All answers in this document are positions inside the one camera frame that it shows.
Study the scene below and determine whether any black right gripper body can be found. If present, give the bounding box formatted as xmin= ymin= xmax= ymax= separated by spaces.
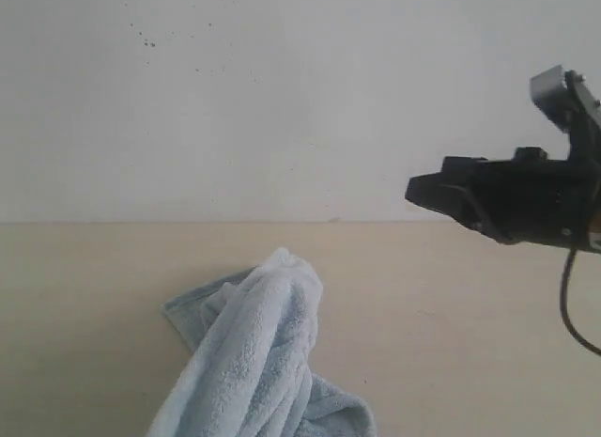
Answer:
xmin=441 ymin=148 xmax=600 ymax=254

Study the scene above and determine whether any light blue fluffy towel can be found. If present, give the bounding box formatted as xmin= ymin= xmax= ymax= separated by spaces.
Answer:
xmin=147 ymin=248 xmax=377 ymax=436

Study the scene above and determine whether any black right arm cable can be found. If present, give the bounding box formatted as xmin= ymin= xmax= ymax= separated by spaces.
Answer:
xmin=559 ymin=229 xmax=601 ymax=354

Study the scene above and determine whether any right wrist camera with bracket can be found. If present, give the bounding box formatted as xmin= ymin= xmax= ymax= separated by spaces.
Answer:
xmin=530 ymin=65 xmax=600 ymax=163

